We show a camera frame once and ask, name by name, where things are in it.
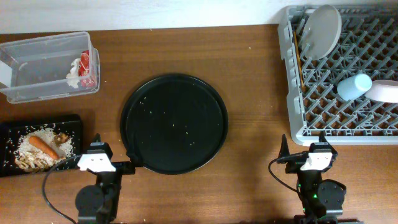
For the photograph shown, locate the brown food chunk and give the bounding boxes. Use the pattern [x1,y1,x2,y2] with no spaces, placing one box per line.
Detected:
[53,133,69,146]

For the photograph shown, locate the orange carrot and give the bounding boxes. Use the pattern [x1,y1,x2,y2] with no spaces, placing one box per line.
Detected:
[29,136,60,160]

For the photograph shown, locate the red snack wrapper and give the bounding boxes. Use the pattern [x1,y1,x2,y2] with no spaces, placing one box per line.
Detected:
[78,50,96,88]

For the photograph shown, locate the light blue plastic cup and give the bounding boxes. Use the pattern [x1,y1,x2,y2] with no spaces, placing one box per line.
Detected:
[337,73,372,101]

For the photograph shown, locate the white tissue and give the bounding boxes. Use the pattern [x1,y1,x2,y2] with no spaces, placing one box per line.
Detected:
[66,58,80,89]

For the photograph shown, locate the wooden chopstick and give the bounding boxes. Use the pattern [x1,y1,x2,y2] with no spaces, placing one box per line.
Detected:
[293,31,304,90]

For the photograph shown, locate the rice and noodle scraps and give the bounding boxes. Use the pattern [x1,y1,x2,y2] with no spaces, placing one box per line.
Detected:
[14,128,76,172]

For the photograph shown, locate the white bowl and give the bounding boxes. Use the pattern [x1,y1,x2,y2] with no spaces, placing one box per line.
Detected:
[365,80,398,103]

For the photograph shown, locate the white plate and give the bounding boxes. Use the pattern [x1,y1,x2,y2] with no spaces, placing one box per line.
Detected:
[301,5,342,60]

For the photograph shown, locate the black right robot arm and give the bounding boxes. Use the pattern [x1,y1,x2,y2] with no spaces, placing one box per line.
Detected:
[268,133,360,224]

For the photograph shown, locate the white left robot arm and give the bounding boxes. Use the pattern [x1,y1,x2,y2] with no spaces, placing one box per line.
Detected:
[75,134,143,223]

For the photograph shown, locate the grey dishwasher rack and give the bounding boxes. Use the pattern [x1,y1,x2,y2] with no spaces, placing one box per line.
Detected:
[278,5,397,146]

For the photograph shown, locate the round black serving tray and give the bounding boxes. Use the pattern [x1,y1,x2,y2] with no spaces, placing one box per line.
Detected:
[120,73,228,175]

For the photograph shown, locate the clear plastic bin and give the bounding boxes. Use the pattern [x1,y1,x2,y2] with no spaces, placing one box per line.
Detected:
[1,32,100,104]

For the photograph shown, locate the black rectangular tray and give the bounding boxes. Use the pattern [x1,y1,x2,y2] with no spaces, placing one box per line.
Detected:
[1,114,83,177]

